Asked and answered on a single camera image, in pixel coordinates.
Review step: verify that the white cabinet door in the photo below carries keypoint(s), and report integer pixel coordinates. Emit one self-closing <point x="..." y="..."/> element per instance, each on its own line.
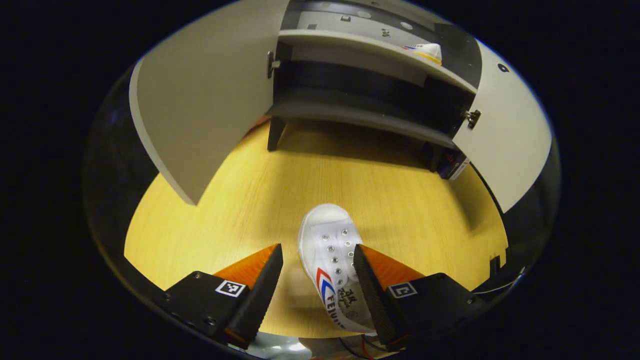
<point x="505" y="140"/>
<point x="200" y="100"/>

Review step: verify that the white canvas shoe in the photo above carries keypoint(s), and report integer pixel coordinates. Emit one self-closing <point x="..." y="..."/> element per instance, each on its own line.
<point x="430" y="51"/>
<point x="327" y="235"/>

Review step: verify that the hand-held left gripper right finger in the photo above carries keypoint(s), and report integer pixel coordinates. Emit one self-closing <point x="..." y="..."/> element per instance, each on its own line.
<point x="372" y="295"/>

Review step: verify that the white and grey shoe cabinet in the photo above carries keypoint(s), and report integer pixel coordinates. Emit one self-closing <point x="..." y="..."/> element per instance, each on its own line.
<point x="350" y="55"/>

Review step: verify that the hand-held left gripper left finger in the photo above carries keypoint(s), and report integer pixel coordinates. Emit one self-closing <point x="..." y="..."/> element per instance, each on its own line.
<point x="260" y="295"/>

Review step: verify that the dark blue box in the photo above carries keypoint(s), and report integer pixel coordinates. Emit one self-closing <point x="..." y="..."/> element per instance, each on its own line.
<point x="452" y="162"/>

